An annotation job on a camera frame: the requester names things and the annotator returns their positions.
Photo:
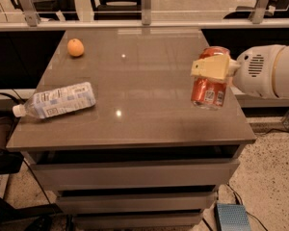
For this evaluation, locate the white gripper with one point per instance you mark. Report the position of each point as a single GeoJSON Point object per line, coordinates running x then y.
{"type": "Point", "coordinates": [254, 71]}

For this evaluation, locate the red coke can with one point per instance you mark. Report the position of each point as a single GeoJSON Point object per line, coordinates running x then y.
{"type": "Point", "coordinates": [207, 93]}

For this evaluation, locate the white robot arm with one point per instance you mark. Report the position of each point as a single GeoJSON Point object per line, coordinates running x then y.
{"type": "Point", "coordinates": [280, 73]}

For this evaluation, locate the grey drawer cabinet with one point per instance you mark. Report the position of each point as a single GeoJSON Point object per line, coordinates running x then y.
{"type": "Point", "coordinates": [143, 155]}

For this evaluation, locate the black office chair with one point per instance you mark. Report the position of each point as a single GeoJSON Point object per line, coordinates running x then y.
{"type": "Point", "coordinates": [117, 9]}

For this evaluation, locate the orange fruit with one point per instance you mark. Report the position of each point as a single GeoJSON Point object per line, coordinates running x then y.
{"type": "Point", "coordinates": [75, 47]}

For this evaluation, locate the blue perforated box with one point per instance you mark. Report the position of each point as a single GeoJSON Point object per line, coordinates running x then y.
{"type": "Point", "coordinates": [231, 217]}

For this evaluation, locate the clear plastic water bottle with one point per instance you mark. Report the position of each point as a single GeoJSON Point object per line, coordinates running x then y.
{"type": "Point", "coordinates": [57, 102]}

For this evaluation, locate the metal glass railing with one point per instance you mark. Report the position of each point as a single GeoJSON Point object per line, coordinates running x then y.
{"type": "Point", "coordinates": [155, 13]}

